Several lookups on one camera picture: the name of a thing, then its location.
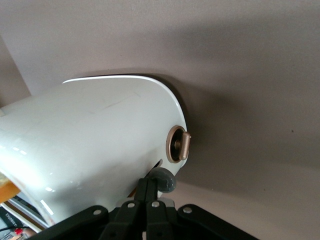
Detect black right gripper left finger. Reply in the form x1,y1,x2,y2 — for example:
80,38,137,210
27,177,149,240

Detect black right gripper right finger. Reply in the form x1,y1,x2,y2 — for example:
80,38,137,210
146,177,253,240

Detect bread slice with orange crust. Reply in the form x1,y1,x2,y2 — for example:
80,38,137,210
0,171,21,204

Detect gold toaster dial knob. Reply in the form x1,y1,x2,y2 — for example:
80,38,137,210
165,124,193,165

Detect grey toaster lever knob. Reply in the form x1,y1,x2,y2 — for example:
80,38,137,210
149,167,177,194

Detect white two-slot toaster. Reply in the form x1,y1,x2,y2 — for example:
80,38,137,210
0,74,188,229

